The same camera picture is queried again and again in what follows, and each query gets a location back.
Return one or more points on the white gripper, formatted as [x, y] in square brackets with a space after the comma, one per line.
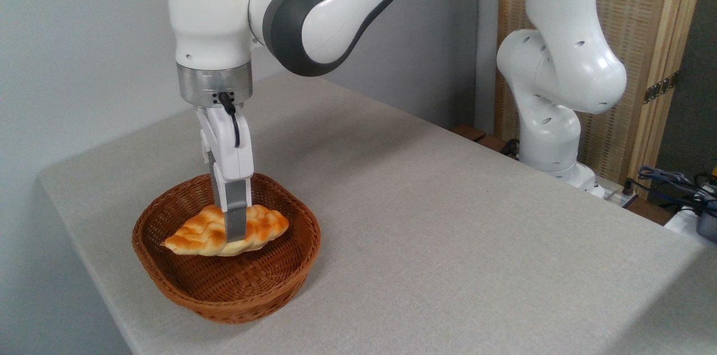
[227, 148]

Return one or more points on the long braided bread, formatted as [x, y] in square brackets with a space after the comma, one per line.
[196, 232]

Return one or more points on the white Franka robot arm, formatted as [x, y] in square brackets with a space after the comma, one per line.
[224, 13]

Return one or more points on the grey device box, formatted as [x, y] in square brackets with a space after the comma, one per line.
[708, 223]

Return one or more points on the brown wicker basket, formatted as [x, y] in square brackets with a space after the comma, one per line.
[252, 288]

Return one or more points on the grey tablecloth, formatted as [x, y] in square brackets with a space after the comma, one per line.
[476, 265]

